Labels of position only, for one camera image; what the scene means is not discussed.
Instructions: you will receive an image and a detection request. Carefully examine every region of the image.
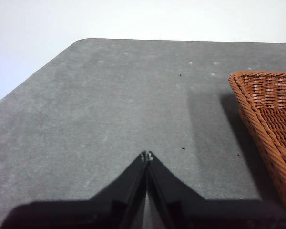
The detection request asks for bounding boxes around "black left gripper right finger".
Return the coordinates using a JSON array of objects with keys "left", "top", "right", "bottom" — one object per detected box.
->
[{"left": 147, "top": 150, "right": 286, "bottom": 229}]

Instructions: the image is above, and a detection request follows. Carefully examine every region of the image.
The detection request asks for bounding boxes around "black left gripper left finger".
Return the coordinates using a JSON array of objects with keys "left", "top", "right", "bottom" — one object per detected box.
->
[{"left": 0, "top": 150, "right": 148, "bottom": 229}]

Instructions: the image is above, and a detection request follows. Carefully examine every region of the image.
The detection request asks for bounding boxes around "brown wicker basket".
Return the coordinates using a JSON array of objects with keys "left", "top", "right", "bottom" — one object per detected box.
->
[{"left": 228, "top": 71, "right": 286, "bottom": 224}]

